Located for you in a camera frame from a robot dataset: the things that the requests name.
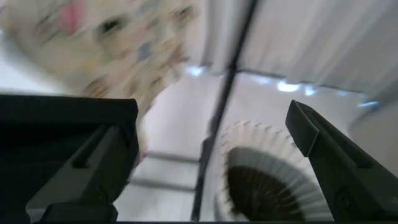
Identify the cream printed garment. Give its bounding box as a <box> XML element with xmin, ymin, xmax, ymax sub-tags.
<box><xmin>0</xmin><ymin>0</ymin><xmax>200</xmax><ymax>166</ymax></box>

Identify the black clothes rack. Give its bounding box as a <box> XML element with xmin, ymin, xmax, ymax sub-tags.
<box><xmin>129</xmin><ymin>0</ymin><xmax>259</xmax><ymax>222</ymax></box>

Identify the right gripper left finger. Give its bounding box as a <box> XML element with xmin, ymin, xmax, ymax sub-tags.
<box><xmin>26</xmin><ymin>123</ymin><xmax>139</xmax><ymax>222</ymax></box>

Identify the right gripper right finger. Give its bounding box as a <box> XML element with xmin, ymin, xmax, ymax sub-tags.
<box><xmin>285</xmin><ymin>99</ymin><xmax>398</xmax><ymax>224</ymax></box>

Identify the black garment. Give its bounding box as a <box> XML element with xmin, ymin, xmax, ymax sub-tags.
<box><xmin>0</xmin><ymin>95</ymin><xmax>140</xmax><ymax>224</ymax></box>

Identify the white laundry basket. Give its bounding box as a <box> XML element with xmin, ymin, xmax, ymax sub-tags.
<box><xmin>214</xmin><ymin>120</ymin><xmax>335</xmax><ymax>222</ymax></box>

